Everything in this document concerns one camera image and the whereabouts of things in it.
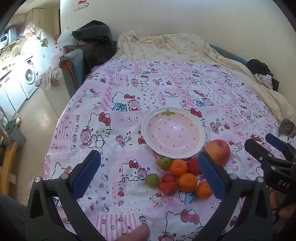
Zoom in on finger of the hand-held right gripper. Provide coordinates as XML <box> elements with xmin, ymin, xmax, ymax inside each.
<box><xmin>245</xmin><ymin>138</ymin><xmax>296</xmax><ymax>172</ymax></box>
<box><xmin>265</xmin><ymin>133</ymin><xmax>296</xmax><ymax>160</ymax></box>

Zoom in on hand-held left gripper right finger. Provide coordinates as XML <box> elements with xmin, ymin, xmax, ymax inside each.
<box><xmin>193</xmin><ymin>151</ymin><xmax>274</xmax><ymax>241</ymax></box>

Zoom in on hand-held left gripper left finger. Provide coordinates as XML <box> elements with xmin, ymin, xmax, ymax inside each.
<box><xmin>25</xmin><ymin>150</ymin><xmax>107</xmax><ymax>241</ymax></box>

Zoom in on orange tangerine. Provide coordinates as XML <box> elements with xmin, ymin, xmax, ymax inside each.
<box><xmin>196</xmin><ymin>181</ymin><xmax>213</xmax><ymax>199</ymax></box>
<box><xmin>178</xmin><ymin>173</ymin><xmax>198</xmax><ymax>192</ymax></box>
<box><xmin>169</xmin><ymin>159</ymin><xmax>188</xmax><ymax>177</ymax></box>

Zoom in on red strawberry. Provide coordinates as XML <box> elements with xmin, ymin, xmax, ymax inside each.
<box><xmin>187</xmin><ymin>158</ymin><xmax>201</xmax><ymax>176</ymax></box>
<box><xmin>158</xmin><ymin>182</ymin><xmax>178</xmax><ymax>196</ymax></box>

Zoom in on red apple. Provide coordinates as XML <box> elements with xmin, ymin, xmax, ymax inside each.
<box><xmin>205</xmin><ymin>139</ymin><xmax>231</xmax><ymax>166</ymax></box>

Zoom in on small green fruit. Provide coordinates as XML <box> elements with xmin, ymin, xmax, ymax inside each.
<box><xmin>145</xmin><ymin>174</ymin><xmax>160</xmax><ymax>188</ymax></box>
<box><xmin>157</xmin><ymin>157</ymin><xmax>172</xmax><ymax>169</ymax></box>

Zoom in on pink strawberry print plate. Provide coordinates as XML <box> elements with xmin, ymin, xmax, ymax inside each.
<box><xmin>142</xmin><ymin>107</ymin><xmax>206</xmax><ymax>160</ymax></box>

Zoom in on person's right hand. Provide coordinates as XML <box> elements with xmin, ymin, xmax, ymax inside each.
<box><xmin>269</xmin><ymin>187</ymin><xmax>287</xmax><ymax>223</ymax></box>

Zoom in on person's left hand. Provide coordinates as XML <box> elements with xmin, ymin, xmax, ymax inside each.
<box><xmin>115</xmin><ymin>225</ymin><xmax>151</xmax><ymax>241</ymax></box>

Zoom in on grey furry thing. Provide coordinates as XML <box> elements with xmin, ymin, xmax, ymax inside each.
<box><xmin>279</xmin><ymin>119</ymin><xmax>295</xmax><ymax>137</ymax></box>

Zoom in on striped garment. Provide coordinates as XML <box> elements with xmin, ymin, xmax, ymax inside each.
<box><xmin>254</xmin><ymin>73</ymin><xmax>274</xmax><ymax>88</ymax></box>

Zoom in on pink cartoon printed blanket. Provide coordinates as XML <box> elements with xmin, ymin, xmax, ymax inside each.
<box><xmin>29</xmin><ymin>58</ymin><xmax>285</xmax><ymax>241</ymax></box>

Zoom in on dark garment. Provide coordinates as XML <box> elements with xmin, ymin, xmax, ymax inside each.
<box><xmin>246</xmin><ymin>59</ymin><xmax>273</xmax><ymax>77</ymax></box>

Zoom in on wooden chair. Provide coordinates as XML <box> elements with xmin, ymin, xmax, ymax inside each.
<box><xmin>0</xmin><ymin>130</ymin><xmax>19</xmax><ymax>195</ymax></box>

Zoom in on grey bin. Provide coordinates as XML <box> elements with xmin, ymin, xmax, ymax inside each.
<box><xmin>6</xmin><ymin>122</ymin><xmax>27</xmax><ymax>147</ymax></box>

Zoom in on person's dark clothing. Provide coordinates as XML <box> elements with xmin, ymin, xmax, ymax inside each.
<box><xmin>0</xmin><ymin>193</ymin><xmax>29</xmax><ymax>241</ymax></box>

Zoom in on blue cushion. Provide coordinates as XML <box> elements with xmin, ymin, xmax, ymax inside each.
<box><xmin>209</xmin><ymin>44</ymin><xmax>248</xmax><ymax>65</ymax></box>

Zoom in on floral cloth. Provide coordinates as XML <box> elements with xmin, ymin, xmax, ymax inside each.
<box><xmin>38</xmin><ymin>67</ymin><xmax>64</xmax><ymax>91</ymax></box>

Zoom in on blue grey chair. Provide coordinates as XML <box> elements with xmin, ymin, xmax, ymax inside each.
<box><xmin>59</xmin><ymin>49</ymin><xmax>87</xmax><ymax>98</ymax></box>

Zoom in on white kitchen cabinets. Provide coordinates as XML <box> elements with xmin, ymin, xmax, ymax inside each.
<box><xmin>0</xmin><ymin>39</ymin><xmax>53</xmax><ymax>121</ymax></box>

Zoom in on white washing machine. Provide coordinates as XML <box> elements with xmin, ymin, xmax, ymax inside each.
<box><xmin>20</xmin><ymin>67</ymin><xmax>38</xmax><ymax>99</ymax></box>

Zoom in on cream duvet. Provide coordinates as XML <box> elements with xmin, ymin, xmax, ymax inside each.
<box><xmin>116</xmin><ymin>30</ymin><xmax>289</xmax><ymax>121</ymax></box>

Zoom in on white plastic bag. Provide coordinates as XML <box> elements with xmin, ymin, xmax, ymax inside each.
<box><xmin>55</xmin><ymin>27</ymin><xmax>74</xmax><ymax>50</ymax></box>

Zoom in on black bag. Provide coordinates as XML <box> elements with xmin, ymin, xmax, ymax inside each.
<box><xmin>72</xmin><ymin>20</ymin><xmax>117</xmax><ymax>70</ymax></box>

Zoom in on pink printed bag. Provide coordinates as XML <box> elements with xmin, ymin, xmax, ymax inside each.
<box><xmin>24</xmin><ymin>22</ymin><xmax>37</xmax><ymax>37</ymax></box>

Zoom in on white kitchen appliance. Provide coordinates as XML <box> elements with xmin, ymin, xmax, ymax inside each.
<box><xmin>0</xmin><ymin>27</ymin><xmax>17</xmax><ymax>44</ymax></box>

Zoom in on wall poster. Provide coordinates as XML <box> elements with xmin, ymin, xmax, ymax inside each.
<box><xmin>73</xmin><ymin>0</ymin><xmax>89</xmax><ymax>11</ymax></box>

